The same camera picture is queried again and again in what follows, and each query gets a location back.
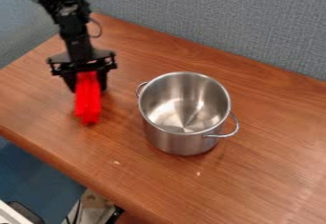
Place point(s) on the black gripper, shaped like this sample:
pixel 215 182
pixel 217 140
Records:
pixel 82 57

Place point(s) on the red rectangular block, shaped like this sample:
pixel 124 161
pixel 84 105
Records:
pixel 87 97

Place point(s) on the stainless steel pot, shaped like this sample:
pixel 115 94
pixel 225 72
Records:
pixel 186 111

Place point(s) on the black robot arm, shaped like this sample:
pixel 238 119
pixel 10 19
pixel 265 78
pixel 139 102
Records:
pixel 71 16

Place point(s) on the white object at corner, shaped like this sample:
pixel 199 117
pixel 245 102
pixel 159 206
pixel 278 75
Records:
pixel 10 216

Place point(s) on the black table leg frame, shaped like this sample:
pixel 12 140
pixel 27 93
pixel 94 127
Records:
pixel 110 216

